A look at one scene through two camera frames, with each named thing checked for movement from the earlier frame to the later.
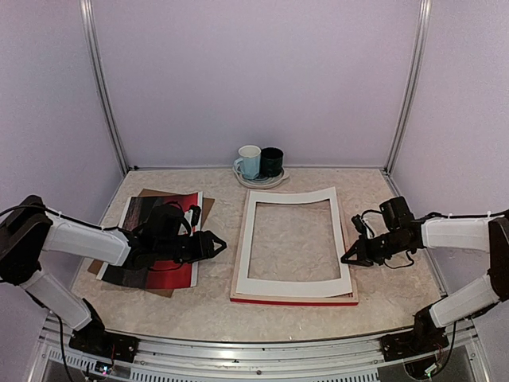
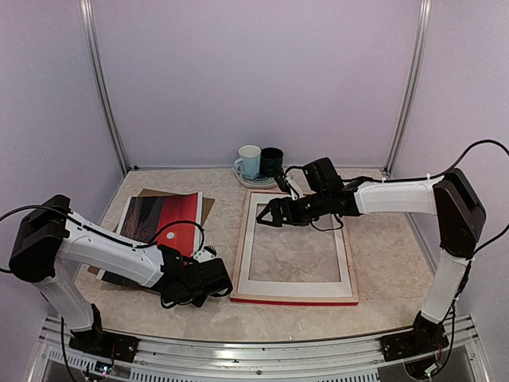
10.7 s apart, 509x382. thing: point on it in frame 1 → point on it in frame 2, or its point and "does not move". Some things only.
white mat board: [332, 286] does not move
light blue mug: [249, 164] does not move
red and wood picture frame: [351, 301] does not move
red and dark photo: [175, 274] does not move
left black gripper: [203, 248] → [199, 301]
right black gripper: [364, 256] → [277, 204]
